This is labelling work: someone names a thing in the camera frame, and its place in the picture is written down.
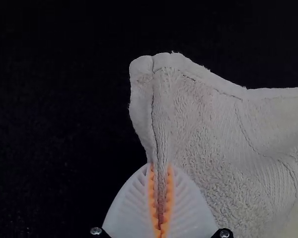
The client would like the pale towel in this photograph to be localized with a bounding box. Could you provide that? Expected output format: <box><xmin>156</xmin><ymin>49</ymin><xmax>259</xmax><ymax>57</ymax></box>
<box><xmin>128</xmin><ymin>51</ymin><xmax>298</xmax><ymax>238</ymax></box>

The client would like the black mat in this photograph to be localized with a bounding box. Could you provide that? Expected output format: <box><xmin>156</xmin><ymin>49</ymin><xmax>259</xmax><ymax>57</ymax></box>
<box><xmin>0</xmin><ymin>0</ymin><xmax>298</xmax><ymax>238</ymax></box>

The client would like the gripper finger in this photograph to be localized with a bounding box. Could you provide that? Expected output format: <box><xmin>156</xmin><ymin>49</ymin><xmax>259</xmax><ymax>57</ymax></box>
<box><xmin>160</xmin><ymin>164</ymin><xmax>233</xmax><ymax>238</ymax></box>
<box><xmin>90</xmin><ymin>163</ymin><xmax>161</xmax><ymax>238</ymax></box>

